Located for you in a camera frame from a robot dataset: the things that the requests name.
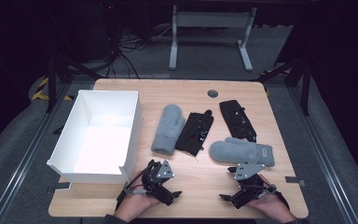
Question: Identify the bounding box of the black tripod stand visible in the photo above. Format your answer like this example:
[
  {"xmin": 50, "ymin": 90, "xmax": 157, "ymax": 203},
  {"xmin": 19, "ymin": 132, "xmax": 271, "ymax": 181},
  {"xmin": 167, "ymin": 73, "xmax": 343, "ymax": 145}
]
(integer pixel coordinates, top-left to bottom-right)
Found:
[
  {"xmin": 45, "ymin": 52, "xmax": 103, "ymax": 114},
  {"xmin": 257, "ymin": 55, "xmax": 312, "ymax": 117}
]

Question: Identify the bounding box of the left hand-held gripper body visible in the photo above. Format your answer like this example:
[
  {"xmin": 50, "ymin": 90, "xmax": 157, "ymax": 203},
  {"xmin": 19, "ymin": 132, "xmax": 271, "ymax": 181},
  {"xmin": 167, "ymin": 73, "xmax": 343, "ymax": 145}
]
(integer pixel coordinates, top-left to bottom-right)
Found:
[{"xmin": 141, "ymin": 159, "xmax": 175, "ymax": 203}]

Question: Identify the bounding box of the white box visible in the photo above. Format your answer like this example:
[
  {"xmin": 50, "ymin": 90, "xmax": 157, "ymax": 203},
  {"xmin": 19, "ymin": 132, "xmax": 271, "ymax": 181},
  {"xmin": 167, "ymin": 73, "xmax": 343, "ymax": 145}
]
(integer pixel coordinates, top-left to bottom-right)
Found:
[{"xmin": 46, "ymin": 89, "xmax": 144, "ymax": 185}]

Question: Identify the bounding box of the grey metal table bracket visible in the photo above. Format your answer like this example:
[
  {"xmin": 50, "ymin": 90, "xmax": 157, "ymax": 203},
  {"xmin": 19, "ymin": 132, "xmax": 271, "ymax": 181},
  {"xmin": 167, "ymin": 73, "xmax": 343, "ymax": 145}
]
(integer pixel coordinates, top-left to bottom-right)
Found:
[
  {"xmin": 284, "ymin": 175, "xmax": 308, "ymax": 188},
  {"xmin": 46, "ymin": 181, "xmax": 73, "ymax": 194}
]

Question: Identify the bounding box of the white metal desk frame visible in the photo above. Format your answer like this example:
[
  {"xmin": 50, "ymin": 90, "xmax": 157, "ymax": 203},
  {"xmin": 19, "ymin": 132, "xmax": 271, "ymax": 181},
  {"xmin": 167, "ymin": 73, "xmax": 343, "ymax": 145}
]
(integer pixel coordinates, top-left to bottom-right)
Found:
[{"xmin": 168, "ymin": 4, "xmax": 258, "ymax": 73}]

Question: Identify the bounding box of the person's left hand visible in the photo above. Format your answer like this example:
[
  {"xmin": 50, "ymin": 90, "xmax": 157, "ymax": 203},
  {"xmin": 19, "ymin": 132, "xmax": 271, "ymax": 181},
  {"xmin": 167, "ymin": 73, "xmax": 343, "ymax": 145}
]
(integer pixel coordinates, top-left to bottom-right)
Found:
[{"xmin": 114, "ymin": 183, "xmax": 161, "ymax": 223}]

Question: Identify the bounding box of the grey fleece mitten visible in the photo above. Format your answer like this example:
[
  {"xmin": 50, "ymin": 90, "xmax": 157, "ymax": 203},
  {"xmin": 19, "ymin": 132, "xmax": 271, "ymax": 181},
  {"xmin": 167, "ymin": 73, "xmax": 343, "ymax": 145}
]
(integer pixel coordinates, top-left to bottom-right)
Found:
[
  {"xmin": 208, "ymin": 136, "xmax": 276, "ymax": 168},
  {"xmin": 150, "ymin": 104, "xmax": 186, "ymax": 156}
]

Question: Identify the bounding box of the black fingerless glove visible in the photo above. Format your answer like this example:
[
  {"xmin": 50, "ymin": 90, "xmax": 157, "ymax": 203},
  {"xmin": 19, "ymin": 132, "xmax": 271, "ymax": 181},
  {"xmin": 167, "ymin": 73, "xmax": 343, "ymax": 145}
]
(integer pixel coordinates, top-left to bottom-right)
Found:
[
  {"xmin": 219, "ymin": 99, "xmax": 258, "ymax": 144},
  {"xmin": 174, "ymin": 109, "xmax": 214, "ymax": 157}
]

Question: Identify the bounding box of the grey metal floor rail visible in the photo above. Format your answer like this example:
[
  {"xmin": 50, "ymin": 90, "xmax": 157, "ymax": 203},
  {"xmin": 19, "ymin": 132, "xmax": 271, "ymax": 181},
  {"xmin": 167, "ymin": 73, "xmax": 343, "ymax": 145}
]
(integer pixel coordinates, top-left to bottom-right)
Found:
[
  {"xmin": 0, "ymin": 83, "xmax": 73, "ymax": 224},
  {"xmin": 287, "ymin": 86, "xmax": 358, "ymax": 224}
]

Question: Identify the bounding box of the bundle of black cables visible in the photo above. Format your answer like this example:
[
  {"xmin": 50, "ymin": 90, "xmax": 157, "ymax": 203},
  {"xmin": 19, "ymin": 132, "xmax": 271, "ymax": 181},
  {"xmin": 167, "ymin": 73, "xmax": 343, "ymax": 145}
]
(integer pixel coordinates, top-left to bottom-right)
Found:
[{"xmin": 105, "ymin": 18, "xmax": 175, "ymax": 79}]

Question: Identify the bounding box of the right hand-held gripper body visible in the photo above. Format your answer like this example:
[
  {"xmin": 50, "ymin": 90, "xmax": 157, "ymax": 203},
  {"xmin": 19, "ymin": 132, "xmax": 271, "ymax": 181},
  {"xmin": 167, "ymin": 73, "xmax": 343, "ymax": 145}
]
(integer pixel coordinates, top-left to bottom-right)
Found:
[{"xmin": 233, "ymin": 162, "xmax": 273, "ymax": 203}]

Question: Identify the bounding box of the person's right hand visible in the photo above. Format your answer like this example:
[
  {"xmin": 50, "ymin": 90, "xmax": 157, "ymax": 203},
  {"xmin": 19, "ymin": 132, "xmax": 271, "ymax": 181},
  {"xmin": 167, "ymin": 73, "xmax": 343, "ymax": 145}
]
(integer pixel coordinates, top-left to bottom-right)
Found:
[{"xmin": 248, "ymin": 175, "xmax": 296, "ymax": 224}]

